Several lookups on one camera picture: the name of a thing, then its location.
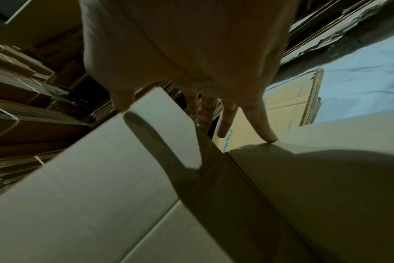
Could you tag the person's right hand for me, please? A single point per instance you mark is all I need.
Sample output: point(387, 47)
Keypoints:
point(190, 41)

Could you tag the brown cardboard box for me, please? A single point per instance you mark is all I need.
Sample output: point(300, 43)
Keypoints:
point(86, 195)

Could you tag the stacks of flat cardboard bundles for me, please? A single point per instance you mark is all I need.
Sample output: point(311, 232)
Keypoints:
point(28, 123)

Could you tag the yellow carton with blue print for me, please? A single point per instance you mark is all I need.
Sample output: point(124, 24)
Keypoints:
point(288, 102)

